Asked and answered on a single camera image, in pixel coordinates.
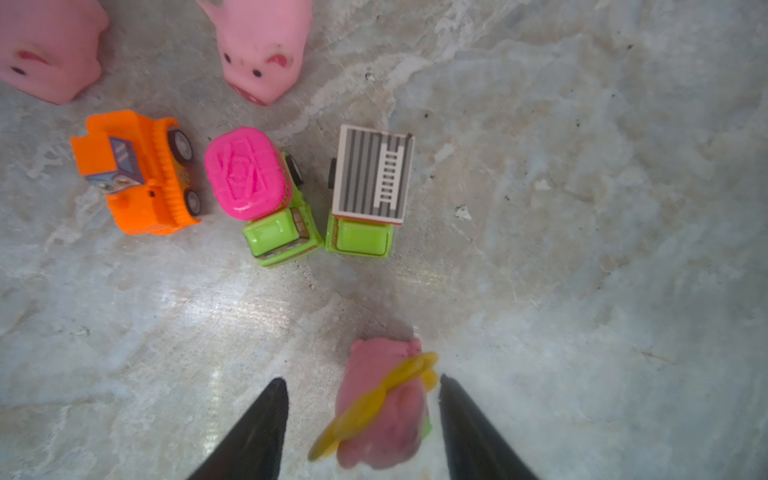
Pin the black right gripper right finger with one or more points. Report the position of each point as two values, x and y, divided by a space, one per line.
474 448

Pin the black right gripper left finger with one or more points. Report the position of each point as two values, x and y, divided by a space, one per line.
253 447

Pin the pink yellow doll toy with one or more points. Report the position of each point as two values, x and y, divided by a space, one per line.
381 411

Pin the green pink toy truck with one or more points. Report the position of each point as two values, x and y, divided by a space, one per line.
255 182

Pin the orange toy car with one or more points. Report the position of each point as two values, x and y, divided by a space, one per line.
141 166

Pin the pink pig toy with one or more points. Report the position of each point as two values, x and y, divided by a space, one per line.
261 44
49 49

